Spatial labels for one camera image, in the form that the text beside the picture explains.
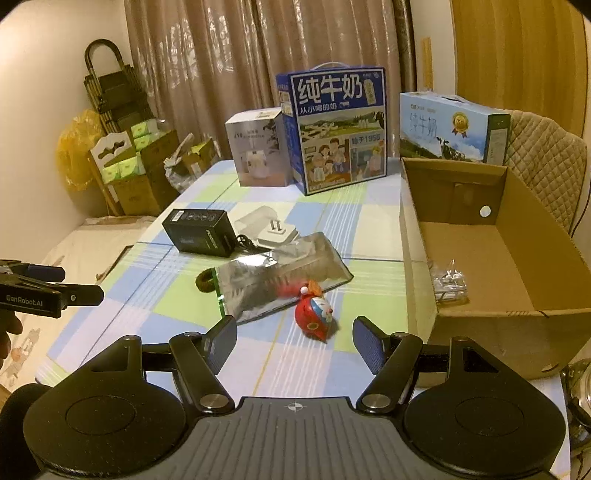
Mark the small box with bags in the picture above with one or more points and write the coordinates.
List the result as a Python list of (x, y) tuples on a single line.
[(189, 161)]

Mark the silver kettle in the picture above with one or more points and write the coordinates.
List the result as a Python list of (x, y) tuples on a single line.
[(575, 380)]

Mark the yellow plastic bag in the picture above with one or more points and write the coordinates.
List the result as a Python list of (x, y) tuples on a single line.
[(73, 149)]

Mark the silver foil bag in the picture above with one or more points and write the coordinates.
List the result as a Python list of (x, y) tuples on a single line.
[(254, 286)]

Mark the plaid tablecloth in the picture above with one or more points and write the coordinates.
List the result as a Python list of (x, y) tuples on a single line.
[(286, 364)]

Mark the red doraemon toy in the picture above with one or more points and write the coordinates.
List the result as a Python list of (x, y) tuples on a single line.
[(313, 313)]

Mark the white power adapter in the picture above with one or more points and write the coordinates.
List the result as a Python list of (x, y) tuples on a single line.
[(276, 233)]

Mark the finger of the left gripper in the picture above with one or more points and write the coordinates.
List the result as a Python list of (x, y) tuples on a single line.
[(80, 295), (35, 271)]

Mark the tall blue milk carton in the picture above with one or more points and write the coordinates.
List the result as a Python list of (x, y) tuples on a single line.
[(336, 121)]

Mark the person's left hand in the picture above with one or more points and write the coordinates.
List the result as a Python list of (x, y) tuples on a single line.
[(10, 324)]

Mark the brown cardboard box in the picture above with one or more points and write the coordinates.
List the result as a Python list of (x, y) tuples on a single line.
[(528, 285)]

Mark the cardboard box of tissues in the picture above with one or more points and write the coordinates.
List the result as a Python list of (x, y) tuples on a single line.
[(130, 168)]

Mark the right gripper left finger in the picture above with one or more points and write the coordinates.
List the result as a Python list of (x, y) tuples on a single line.
[(198, 358)]

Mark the black folding cart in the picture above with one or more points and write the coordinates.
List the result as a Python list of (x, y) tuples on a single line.
[(118, 98)]

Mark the white humidifier box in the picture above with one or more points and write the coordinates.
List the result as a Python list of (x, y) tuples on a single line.
[(258, 145)]

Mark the black product box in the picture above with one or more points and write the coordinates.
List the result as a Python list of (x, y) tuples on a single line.
[(201, 231)]

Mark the brown curtain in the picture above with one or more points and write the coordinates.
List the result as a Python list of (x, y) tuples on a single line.
[(202, 61)]

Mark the quilted beige chair cover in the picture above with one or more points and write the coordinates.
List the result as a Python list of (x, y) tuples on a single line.
[(550, 160)]

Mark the wooden door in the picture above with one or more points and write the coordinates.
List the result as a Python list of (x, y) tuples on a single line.
[(523, 55)]

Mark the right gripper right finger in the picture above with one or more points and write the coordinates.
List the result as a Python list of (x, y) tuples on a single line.
[(392, 359)]

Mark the clear plastic cover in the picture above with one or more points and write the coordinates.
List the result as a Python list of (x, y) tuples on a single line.
[(255, 222)]

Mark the light blue milk carton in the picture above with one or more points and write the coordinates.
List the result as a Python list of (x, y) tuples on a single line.
[(434, 126)]

